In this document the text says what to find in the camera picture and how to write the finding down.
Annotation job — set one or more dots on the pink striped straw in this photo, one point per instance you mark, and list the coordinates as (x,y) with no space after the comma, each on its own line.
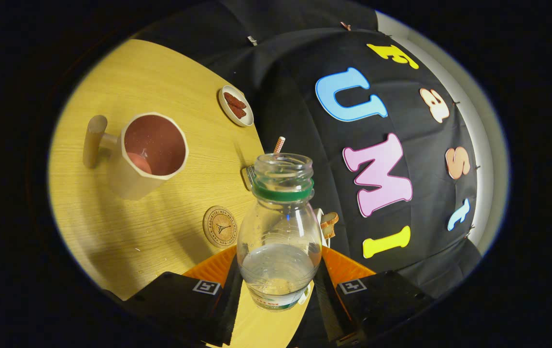
(279,145)

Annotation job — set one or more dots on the white toaster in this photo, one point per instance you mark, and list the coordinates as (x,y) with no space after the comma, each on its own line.
(322,232)

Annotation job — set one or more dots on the red sausage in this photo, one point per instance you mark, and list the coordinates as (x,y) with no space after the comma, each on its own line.
(238,112)
(234,100)

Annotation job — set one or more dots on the pink clothes peg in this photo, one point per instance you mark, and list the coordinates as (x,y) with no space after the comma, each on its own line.
(345,25)

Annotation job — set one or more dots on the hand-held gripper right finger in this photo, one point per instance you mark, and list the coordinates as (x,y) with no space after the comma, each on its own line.
(326,304)

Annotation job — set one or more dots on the wooden table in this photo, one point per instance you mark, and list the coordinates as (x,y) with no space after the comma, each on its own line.
(135,77)

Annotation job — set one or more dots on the round cork coaster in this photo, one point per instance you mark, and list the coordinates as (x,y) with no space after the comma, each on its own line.
(220,227)

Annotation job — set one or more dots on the toast slice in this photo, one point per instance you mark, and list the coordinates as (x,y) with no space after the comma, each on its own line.
(329,233)
(331,218)

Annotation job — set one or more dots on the small white plate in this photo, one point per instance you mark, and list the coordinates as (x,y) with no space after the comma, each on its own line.
(224,104)

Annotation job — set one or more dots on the beige cup with red inside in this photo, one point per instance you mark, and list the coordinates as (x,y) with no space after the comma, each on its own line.
(133,179)

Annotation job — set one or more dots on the clear plastic juice bottle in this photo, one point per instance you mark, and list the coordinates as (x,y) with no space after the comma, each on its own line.
(278,232)

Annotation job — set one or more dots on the black backdrop cloth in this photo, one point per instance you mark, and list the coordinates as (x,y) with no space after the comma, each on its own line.
(295,96)

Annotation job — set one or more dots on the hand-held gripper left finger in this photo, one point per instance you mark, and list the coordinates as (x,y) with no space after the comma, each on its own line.
(231,302)

